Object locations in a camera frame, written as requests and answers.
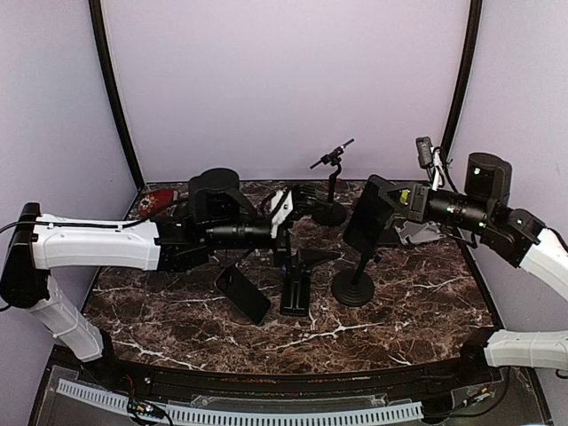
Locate dark phone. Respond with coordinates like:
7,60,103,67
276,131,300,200
343,175,395,256

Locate grey small phone stand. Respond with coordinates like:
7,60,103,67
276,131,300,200
394,221,442,246

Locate black phone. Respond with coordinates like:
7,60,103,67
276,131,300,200
215,265,272,326

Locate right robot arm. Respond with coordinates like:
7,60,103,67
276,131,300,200
375,152,567,385

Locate black rear gooseneck phone stand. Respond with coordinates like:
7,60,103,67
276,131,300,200
310,138,355,226

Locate black front tripod phone stand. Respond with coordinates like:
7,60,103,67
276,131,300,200
331,250,382,307

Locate lime green plastic bowl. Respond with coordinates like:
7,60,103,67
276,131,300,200
399,189,410,205

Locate red patterned round plate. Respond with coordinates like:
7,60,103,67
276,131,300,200
138,189,178,217

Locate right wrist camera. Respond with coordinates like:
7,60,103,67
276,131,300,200
415,137,434,170

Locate white cable duct strip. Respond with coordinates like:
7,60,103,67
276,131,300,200
56,379,423,425

